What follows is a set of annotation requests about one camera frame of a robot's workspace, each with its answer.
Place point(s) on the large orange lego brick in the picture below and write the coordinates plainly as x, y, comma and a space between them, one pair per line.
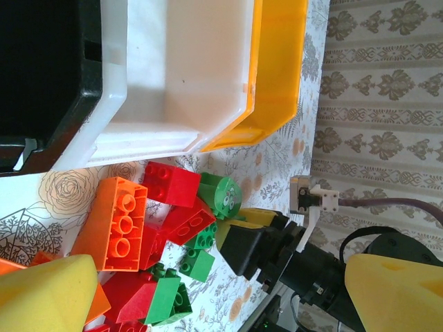
104, 214

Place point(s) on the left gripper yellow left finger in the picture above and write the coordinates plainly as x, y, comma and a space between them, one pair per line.
41, 301

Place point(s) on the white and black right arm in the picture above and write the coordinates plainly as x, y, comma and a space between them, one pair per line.
398, 247

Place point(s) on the black plastic bin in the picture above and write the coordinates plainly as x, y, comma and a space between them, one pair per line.
34, 69

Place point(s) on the red sloped lego brick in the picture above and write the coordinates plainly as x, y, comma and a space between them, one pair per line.
131, 297

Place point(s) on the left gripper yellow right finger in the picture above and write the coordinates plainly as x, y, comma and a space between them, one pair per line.
398, 301

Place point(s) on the yellow plastic bin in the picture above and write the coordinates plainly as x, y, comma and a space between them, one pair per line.
277, 86

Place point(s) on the small green lego brick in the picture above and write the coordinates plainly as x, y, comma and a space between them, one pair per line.
204, 238

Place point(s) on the red rectangular lego brick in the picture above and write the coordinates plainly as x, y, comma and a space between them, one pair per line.
187, 224

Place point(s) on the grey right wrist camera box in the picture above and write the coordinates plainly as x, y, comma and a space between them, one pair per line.
299, 193

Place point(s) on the floral patterned tablecloth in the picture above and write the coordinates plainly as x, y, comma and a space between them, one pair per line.
270, 166

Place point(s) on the red square lego brick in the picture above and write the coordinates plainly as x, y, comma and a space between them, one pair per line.
180, 190

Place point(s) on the white plastic bin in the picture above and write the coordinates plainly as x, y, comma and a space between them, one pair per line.
180, 69

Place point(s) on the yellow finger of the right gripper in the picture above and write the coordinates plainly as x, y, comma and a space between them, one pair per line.
257, 216
242, 249

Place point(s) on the green cylinder lego with face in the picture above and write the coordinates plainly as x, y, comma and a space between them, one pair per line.
226, 197

